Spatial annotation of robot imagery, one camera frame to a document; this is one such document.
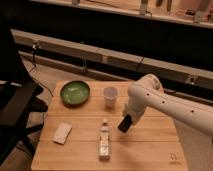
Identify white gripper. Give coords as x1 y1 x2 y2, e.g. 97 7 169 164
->
123 103 146 122

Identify black eraser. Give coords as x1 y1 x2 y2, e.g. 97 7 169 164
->
118 115 132 133

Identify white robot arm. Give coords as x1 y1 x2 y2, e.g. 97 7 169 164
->
118 74 213 137

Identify white sponge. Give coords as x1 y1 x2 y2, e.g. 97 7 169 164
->
53 123 72 144

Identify translucent plastic cup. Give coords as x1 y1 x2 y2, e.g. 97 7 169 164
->
103 87 118 107

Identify clear plastic bottle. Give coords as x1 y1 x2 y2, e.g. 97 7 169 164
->
99 119 110 160

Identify green bowl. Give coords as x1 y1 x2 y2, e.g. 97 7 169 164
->
60 80 90 106

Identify black office chair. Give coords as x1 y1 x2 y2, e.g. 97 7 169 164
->
0 11 48 165

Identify black hanging cable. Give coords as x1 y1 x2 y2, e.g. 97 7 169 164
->
135 10 154 73

